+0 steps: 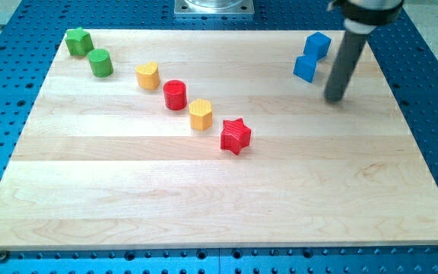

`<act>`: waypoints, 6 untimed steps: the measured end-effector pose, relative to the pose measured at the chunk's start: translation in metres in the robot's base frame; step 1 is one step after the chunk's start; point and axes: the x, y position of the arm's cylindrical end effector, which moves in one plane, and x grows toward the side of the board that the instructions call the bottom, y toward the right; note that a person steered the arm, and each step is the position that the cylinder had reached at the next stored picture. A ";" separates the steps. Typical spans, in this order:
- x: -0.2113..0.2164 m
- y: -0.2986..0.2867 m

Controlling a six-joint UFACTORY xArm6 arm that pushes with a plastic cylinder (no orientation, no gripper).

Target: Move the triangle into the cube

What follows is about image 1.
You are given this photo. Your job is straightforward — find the red cylinder block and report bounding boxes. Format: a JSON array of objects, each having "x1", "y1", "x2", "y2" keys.
[{"x1": 163, "y1": 80, "x2": 187, "y2": 110}]

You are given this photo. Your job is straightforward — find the green star block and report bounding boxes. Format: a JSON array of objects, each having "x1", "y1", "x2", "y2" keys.
[{"x1": 65, "y1": 27, "x2": 94, "y2": 56}]

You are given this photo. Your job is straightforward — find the blue triangle block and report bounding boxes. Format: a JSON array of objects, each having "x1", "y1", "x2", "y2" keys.
[{"x1": 293, "y1": 54, "x2": 317, "y2": 83}]

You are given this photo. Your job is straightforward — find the wooden board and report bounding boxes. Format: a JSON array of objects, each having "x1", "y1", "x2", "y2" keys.
[{"x1": 0, "y1": 30, "x2": 438, "y2": 250}]

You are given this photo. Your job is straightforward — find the blue cube block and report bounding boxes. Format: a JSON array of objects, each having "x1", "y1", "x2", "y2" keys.
[{"x1": 303, "y1": 32, "x2": 332, "y2": 60}]

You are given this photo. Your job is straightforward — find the red star block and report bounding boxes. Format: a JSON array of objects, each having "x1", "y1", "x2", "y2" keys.
[{"x1": 221, "y1": 118, "x2": 252, "y2": 155}]

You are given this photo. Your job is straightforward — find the yellow heart block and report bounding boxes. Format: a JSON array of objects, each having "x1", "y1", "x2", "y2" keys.
[{"x1": 135, "y1": 61, "x2": 160, "y2": 91}]

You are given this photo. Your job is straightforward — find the yellow hexagon block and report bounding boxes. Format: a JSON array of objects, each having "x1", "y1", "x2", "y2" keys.
[{"x1": 189, "y1": 99, "x2": 213, "y2": 131}]

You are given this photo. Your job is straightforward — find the green cylinder block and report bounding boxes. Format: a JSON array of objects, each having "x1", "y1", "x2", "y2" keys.
[{"x1": 87, "y1": 49, "x2": 113, "y2": 78}]

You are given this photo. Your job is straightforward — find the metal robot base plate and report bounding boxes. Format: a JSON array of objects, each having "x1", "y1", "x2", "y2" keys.
[{"x1": 174, "y1": 0, "x2": 255, "y2": 16}]

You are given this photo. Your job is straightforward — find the grey pusher rod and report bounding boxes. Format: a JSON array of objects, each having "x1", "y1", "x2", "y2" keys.
[{"x1": 324, "y1": 30, "x2": 368, "y2": 104}]

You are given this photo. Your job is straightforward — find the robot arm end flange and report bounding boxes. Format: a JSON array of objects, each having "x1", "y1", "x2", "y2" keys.
[{"x1": 327, "y1": 0, "x2": 405, "y2": 34}]

